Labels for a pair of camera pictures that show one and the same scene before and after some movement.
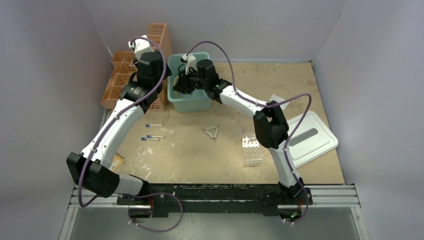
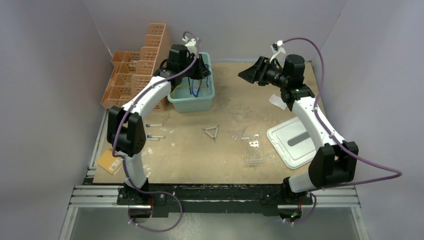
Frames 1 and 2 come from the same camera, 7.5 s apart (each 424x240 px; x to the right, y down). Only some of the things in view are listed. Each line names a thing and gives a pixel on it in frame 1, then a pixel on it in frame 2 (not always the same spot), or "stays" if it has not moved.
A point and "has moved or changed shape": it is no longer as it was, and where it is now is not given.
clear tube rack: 252,151 stays
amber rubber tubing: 178,95 has moved or changed shape
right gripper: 183,86 to 255,74
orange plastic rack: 122,69 stays
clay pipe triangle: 209,133 stays
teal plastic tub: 198,101 stays
